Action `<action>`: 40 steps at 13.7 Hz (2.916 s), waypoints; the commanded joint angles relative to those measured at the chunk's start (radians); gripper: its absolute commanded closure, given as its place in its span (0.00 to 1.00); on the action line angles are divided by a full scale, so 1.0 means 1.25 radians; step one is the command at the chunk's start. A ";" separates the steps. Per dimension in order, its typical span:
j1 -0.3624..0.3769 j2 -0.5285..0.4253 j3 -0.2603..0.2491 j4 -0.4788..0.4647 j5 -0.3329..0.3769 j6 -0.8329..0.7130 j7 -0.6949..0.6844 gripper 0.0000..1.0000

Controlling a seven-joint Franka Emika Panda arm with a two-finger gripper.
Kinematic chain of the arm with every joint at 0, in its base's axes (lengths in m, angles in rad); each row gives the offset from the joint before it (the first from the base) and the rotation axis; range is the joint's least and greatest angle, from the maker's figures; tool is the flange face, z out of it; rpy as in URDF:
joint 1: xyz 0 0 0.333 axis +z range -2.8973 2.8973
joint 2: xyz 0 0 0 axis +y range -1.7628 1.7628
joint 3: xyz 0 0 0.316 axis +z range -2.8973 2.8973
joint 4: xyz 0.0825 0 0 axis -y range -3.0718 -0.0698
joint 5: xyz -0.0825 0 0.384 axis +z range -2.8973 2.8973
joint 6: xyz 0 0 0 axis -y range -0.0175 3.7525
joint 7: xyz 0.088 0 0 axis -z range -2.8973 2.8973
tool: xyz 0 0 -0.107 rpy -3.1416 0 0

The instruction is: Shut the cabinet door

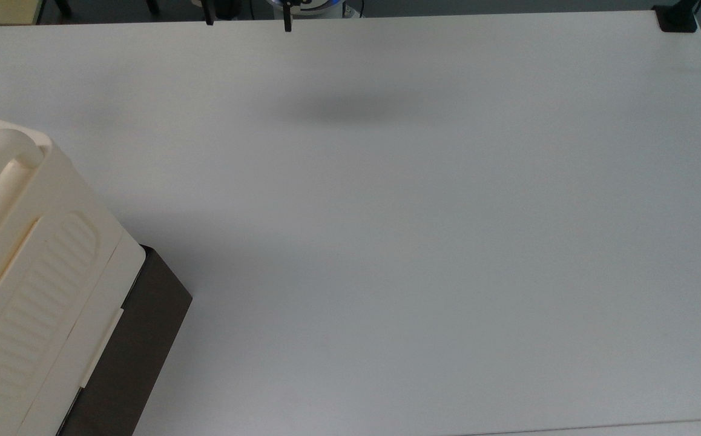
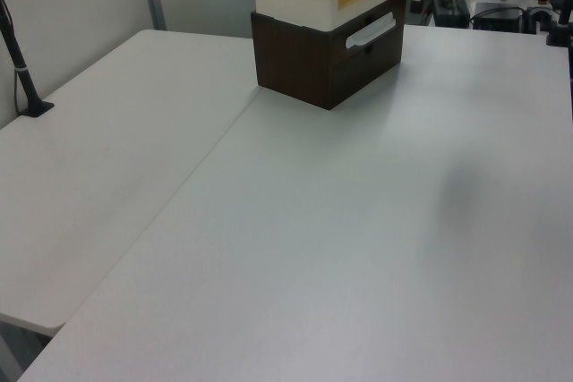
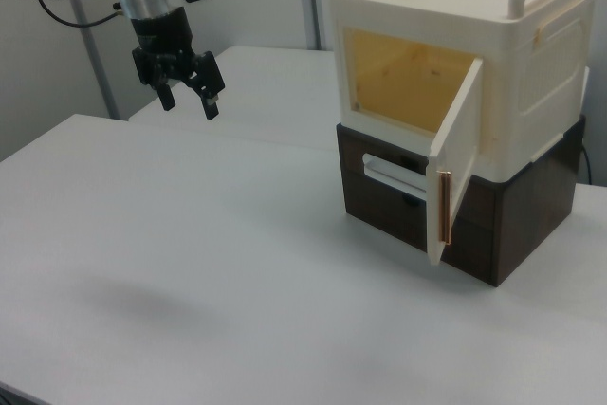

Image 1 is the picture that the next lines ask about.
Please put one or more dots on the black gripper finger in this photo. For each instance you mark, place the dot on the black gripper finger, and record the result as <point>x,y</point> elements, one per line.
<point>287,18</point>
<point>208,13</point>

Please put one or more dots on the cream plastic cabinet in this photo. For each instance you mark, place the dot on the cream plastic cabinet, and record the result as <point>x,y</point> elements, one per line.
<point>29,272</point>

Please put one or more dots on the dark brown cabinet panel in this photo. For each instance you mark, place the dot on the dark brown cabinet panel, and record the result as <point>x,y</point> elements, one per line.
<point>135,339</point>

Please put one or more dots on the cream cabinet latch strip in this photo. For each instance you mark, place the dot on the cream cabinet latch strip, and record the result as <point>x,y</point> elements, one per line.
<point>102,346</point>

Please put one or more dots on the dark stand behind table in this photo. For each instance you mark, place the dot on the dark stand behind table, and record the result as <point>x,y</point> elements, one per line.
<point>228,7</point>

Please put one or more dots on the black chair leg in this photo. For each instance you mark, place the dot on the black chair leg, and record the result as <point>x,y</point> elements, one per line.
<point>63,6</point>
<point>152,5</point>

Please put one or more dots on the black table clamp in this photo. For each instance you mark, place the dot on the black table clamp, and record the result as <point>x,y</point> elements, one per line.
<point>676,19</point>

